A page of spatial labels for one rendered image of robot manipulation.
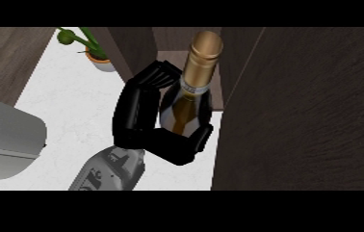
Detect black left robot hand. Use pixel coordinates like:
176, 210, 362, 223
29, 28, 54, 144
110, 60, 214, 167

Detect gold-capped wine bottle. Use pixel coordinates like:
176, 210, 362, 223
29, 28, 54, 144
158, 30, 224, 138

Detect dark wooden cabinet door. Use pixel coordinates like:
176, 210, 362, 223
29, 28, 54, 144
0, 26, 57, 108
210, 26, 364, 192

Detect potted green plant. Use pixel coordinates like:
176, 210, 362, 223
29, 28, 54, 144
54, 26, 116, 73

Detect pale grey rounded appliance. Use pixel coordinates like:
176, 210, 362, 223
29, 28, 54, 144
0, 102, 48, 181

